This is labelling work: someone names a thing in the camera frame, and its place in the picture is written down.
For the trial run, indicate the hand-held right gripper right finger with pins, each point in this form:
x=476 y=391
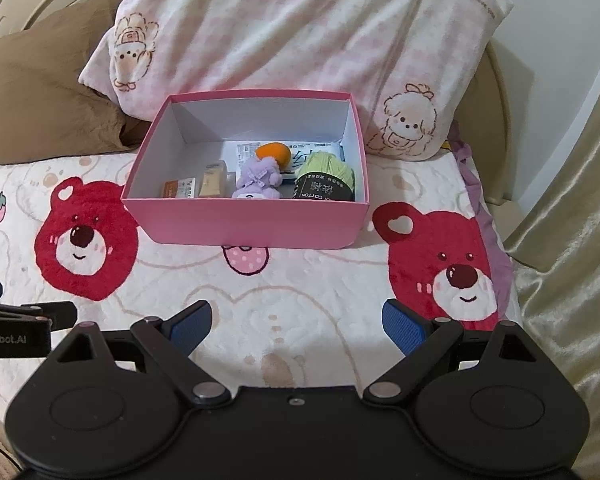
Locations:
x=405 y=327

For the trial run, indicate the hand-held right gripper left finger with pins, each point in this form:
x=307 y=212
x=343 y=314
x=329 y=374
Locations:
x=190 y=327

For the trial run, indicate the pink cardboard box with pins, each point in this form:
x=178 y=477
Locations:
x=250 y=222

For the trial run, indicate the white box with orange label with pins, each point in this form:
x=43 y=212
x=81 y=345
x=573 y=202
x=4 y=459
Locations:
x=180 y=188

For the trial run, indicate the beige foundation bottle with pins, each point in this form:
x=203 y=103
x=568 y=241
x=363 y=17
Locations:
x=213 y=180

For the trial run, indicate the purple plush toy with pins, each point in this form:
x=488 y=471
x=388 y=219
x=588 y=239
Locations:
x=257 y=177

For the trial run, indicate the green yarn ball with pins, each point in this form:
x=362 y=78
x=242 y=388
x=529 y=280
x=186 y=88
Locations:
x=325 y=175

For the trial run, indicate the orange makeup sponge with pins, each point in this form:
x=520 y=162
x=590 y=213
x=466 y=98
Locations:
x=272 y=152

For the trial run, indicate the wet wipes packet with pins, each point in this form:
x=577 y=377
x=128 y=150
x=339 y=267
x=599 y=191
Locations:
x=300 y=152

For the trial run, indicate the red bear printed blanket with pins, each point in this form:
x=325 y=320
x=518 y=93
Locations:
x=305 y=300

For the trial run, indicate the gold satin cloth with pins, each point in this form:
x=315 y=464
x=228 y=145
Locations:
x=570 y=210

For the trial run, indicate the brown pillow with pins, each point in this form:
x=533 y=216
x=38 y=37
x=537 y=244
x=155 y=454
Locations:
x=40 y=90

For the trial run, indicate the beige headboard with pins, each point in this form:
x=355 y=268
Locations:
x=490 y=135

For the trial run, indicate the pink cartoon print pillow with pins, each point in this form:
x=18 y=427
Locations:
x=280 y=25

